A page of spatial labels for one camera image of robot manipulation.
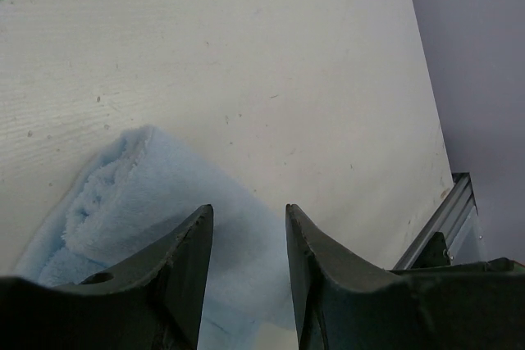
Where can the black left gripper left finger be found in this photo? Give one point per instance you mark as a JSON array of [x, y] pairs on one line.
[[151, 300]]

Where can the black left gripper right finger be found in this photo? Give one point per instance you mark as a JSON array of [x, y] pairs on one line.
[[342, 301]]

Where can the light blue towel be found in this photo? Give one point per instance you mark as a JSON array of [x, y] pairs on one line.
[[137, 190]]

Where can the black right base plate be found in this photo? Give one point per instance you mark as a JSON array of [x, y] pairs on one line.
[[435, 253]]

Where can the aluminium front rail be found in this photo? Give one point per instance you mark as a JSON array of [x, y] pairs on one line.
[[458, 220]]

